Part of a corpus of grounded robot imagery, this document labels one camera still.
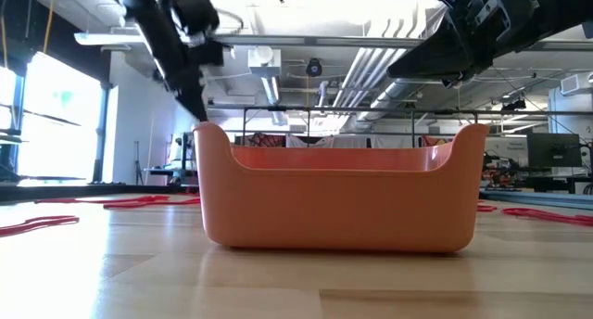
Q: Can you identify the thin tripod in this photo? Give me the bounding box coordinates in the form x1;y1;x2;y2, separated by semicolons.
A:
132;140;145;185

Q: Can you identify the black ceiling device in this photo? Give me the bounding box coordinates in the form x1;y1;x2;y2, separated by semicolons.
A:
501;97;528;112

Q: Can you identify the cluttered workbench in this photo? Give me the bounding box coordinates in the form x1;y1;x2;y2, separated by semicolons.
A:
481;151;593;196

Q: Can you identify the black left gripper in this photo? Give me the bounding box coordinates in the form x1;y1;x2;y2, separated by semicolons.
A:
152;26;226;123

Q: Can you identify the black computer monitor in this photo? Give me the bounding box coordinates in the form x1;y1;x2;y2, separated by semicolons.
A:
526;132;584;169

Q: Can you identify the white cloth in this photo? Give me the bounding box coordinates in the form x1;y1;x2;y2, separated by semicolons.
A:
285;133;385;149

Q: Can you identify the long dark red rubber band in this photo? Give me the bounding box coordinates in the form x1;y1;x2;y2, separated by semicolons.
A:
0;214;82;239

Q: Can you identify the white machine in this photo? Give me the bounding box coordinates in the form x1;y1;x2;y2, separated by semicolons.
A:
167;132;196;172

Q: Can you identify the black pillar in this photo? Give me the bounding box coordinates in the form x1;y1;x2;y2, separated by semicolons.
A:
91;80;116;185

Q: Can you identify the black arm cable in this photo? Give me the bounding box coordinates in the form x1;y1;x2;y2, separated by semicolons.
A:
215;6;246;35

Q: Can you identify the black hanging reel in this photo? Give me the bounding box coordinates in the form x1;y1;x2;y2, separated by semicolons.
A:
305;57;324;78

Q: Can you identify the black horizontal railing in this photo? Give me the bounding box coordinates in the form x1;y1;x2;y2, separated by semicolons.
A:
208;104;593;147

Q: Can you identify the orange plastic basket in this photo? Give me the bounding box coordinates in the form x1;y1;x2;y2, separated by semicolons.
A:
192;121;490;255

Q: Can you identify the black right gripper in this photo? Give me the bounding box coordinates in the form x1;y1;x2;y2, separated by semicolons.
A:
386;0;541;82

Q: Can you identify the yellow cable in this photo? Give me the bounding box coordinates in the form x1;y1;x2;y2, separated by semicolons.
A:
42;0;57;56

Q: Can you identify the background table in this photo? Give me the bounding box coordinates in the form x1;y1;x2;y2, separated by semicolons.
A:
145;166;201;185

